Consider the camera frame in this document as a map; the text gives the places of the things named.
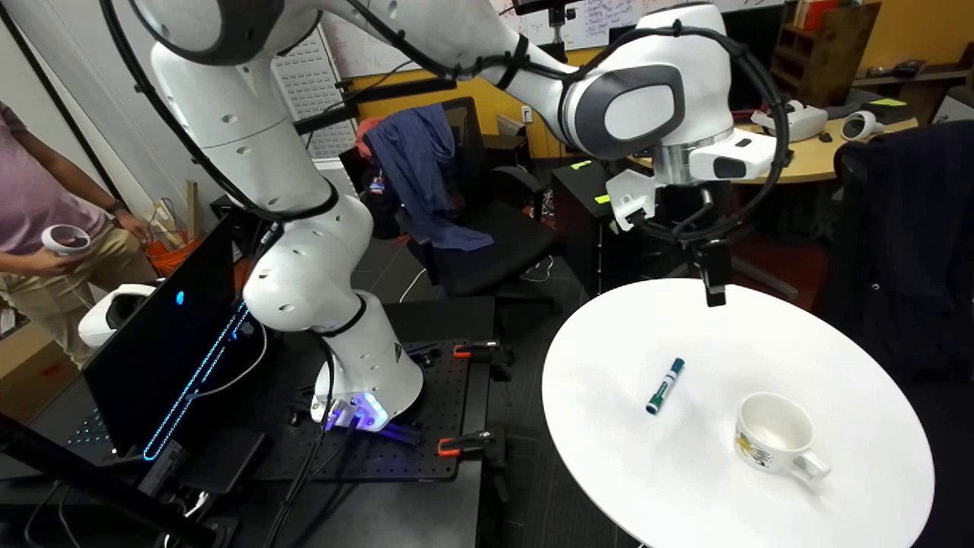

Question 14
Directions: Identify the hand controller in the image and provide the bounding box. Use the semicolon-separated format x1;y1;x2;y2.
40;225;91;256
840;110;885;142

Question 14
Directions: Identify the camera on tripod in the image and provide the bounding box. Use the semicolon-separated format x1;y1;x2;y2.
512;0;581;63

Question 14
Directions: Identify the black office chair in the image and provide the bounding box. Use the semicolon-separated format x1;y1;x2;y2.
338;97;565;307

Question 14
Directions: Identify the wooden shelf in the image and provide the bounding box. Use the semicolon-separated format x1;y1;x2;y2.
771;0;883;109

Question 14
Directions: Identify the white headset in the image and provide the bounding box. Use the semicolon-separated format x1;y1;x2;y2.
750;100;829;143
77;283;158;349

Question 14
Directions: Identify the person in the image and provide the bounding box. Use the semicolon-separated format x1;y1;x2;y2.
0;99;158;368

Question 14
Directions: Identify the whiteboard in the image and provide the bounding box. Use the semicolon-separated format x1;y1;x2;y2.
320;0;786;78

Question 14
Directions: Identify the orange and black clamp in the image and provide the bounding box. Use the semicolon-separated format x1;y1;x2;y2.
437;428;509;467
453;340;516;382

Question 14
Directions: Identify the white mug with print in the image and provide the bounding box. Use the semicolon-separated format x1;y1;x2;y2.
734;391;832;489

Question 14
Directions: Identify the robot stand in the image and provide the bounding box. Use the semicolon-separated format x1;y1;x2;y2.
0;295;497;548

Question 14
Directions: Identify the black monitor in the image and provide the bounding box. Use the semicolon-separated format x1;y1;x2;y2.
81;215;269;463

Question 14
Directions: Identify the black power brick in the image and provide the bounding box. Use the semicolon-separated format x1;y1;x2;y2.
181;429;269;494

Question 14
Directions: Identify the black computer tower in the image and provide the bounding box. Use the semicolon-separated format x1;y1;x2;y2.
551;158;636;296

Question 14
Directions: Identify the orange bucket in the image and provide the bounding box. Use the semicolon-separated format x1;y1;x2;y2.
144;231;205;277

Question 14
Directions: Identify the blue cloth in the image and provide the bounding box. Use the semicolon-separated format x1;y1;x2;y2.
362;104;495;253

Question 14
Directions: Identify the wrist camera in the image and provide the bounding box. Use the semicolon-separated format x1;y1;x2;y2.
606;168;657;232

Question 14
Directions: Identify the round beige desk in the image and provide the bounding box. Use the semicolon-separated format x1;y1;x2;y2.
630;113;921;186

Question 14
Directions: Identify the cardboard box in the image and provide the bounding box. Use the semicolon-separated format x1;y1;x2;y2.
0;320;78;425

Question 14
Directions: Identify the green marker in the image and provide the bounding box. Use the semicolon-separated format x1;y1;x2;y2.
645;357;686;416

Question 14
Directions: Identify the white pegboard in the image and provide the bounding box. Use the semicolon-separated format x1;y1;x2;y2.
269;26;360;161

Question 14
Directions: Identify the chair with dark jacket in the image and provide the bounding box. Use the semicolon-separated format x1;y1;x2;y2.
816;120;974;385

